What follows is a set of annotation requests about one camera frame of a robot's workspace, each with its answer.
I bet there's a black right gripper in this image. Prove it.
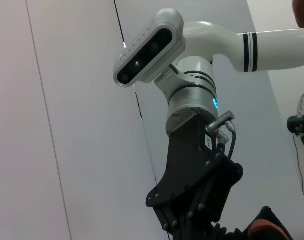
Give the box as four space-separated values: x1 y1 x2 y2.
145 112 244 240

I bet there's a black bag with orange handles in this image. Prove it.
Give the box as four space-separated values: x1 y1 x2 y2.
224 206 294 240

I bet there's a gripper cable with silver connector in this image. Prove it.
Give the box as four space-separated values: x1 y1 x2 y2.
205 111 238 162

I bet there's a thin dark fan cable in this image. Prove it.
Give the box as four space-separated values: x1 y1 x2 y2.
291 134 304 215

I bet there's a dark wire cage fan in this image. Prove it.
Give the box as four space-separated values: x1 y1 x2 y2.
286 87 304 173

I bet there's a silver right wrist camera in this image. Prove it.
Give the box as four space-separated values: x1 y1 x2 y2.
113 22 187 88

